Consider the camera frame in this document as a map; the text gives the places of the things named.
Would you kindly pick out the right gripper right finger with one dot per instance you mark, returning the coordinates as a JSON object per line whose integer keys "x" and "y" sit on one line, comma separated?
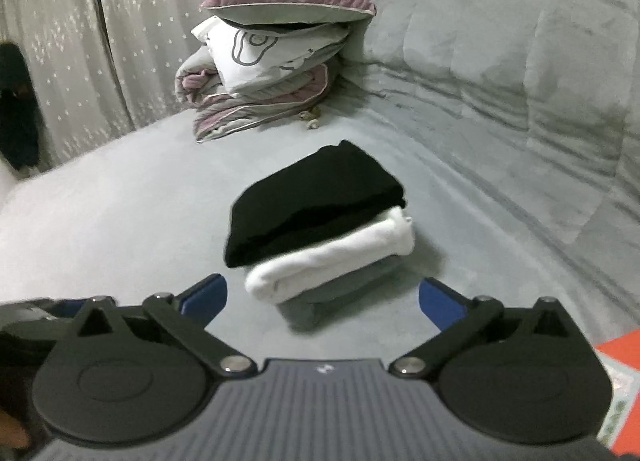
{"x": 460, "y": 323}

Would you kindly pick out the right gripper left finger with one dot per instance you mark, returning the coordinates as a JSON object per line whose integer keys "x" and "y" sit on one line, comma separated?
{"x": 184, "y": 317}

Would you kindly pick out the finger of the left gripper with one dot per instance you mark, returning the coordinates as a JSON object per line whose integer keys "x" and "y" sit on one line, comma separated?
{"x": 69, "y": 308}

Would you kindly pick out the black t-shirt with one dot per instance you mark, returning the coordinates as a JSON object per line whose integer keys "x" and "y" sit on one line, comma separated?
{"x": 337, "y": 189}

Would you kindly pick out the black hanging clothes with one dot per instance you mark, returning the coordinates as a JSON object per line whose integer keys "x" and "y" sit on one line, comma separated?
{"x": 19, "y": 110}

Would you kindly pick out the person left hand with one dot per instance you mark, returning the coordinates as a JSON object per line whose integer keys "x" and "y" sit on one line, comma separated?
{"x": 12, "y": 434}

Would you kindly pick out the white folded garment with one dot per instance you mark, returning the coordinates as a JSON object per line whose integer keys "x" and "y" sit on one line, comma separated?
{"x": 284, "y": 277}

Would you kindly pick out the grey bed sheet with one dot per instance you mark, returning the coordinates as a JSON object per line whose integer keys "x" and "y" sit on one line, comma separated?
{"x": 149, "y": 213}

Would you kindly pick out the grey folded garment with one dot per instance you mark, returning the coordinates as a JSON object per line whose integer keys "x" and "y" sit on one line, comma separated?
{"x": 304, "y": 311}

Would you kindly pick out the red white paper packet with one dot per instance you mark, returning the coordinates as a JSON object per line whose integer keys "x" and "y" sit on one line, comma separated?
{"x": 621, "y": 360}

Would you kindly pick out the grey quilted bedspread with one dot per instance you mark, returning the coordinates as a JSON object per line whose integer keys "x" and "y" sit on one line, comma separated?
{"x": 514, "y": 126}

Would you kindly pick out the folded floral duvet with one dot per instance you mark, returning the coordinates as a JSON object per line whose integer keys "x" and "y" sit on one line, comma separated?
{"x": 242, "y": 77}

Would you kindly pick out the grey dotted curtain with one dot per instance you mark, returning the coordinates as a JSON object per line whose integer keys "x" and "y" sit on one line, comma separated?
{"x": 101, "y": 68}

